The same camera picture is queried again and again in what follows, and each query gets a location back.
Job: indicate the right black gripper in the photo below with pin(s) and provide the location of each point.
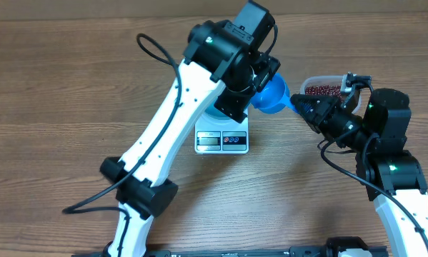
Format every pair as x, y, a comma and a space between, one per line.
327, 109

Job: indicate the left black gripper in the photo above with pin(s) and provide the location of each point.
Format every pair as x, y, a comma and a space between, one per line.
234, 106

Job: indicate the red adzuki beans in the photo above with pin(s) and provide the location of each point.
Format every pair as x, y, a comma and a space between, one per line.
324, 90

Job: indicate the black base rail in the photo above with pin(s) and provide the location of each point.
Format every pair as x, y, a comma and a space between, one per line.
334, 246

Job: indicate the white digital kitchen scale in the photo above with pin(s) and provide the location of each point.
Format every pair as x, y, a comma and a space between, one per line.
216, 133

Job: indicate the clear plastic container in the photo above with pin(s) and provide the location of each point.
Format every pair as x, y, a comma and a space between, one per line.
322, 80

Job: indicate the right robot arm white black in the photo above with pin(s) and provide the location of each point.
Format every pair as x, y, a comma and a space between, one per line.
370, 149

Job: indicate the blue plastic scoop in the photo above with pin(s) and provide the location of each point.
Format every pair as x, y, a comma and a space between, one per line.
274, 97

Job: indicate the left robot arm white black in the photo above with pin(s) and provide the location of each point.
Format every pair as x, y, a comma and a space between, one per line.
222, 67

